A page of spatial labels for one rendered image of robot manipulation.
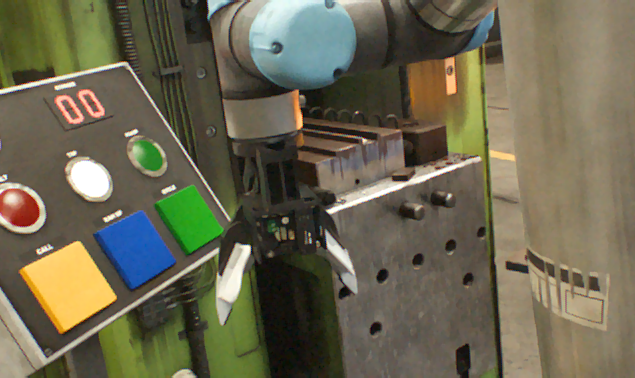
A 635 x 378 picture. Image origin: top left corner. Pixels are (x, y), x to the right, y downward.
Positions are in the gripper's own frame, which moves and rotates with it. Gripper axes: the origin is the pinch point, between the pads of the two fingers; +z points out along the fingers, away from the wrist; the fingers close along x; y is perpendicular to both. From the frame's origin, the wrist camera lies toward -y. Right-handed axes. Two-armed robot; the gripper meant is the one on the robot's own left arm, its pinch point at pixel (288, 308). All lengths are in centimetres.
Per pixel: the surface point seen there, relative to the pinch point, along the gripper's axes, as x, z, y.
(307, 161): 14.4, -4.7, -44.8
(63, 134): -20.3, -20.7, -14.4
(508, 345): 95, 93, -132
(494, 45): 432, 79, -768
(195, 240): -8.0, -5.4, -13.4
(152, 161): -11.2, -14.9, -18.7
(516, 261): 56, 26, -52
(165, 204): -10.7, -10.3, -14.7
